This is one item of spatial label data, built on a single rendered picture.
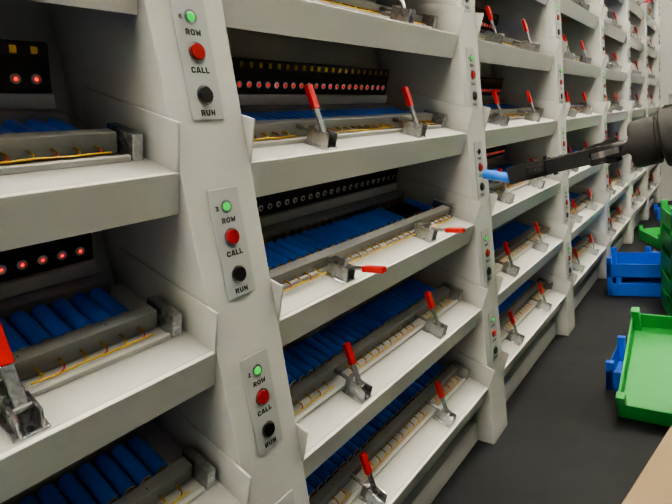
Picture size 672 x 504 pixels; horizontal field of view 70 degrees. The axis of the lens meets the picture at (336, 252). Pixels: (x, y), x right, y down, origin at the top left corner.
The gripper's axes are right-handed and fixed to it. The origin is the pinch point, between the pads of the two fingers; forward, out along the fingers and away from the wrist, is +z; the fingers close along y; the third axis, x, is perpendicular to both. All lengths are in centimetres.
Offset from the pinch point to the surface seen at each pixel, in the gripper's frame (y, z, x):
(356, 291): 37.0, 16.3, 10.3
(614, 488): -4, -1, 66
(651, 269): -125, 5, 53
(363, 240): 28.3, 19.4, 3.8
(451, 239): 4.6, 16.3, 9.5
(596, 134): -147, 18, -4
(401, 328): 16.7, 25.0, 23.6
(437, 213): 1.6, 19.6, 4.0
